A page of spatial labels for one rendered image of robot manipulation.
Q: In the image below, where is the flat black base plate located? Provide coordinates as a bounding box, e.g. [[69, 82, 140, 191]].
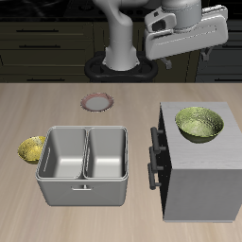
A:
[[84, 50, 159, 80]]

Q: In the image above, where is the grey cabinet with black front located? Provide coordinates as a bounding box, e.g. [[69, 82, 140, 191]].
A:
[[147, 101, 242, 224]]

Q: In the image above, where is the green bowl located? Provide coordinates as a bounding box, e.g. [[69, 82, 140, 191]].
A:
[[174, 106, 225, 144]]

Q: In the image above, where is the yellow bowl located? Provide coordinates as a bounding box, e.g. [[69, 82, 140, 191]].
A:
[[17, 135, 47, 165]]

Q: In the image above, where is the pink rimmed plate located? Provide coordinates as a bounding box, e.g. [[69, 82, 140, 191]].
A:
[[79, 92, 114, 112]]

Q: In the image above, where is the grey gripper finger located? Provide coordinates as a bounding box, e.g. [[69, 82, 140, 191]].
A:
[[200, 46, 214, 61], [161, 57, 173, 70]]

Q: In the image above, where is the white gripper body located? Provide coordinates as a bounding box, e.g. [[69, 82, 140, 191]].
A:
[[144, 5, 230, 61]]

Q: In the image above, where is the white basket with two bins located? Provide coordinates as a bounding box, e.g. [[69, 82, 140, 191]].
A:
[[35, 125, 130, 207]]

